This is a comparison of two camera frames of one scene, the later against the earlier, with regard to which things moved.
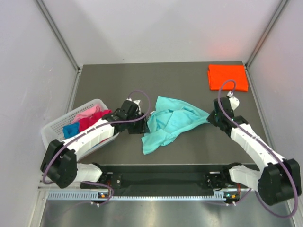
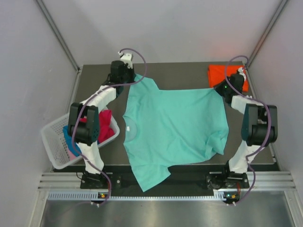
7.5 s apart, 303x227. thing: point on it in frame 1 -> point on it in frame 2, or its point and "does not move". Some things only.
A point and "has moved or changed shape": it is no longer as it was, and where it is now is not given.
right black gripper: (210, 118) -> (218, 88)
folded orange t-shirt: (217, 74) does not move
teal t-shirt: (171, 117) has moved or changed shape
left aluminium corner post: (59, 35) does not move
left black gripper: (142, 127) -> (131, 71)
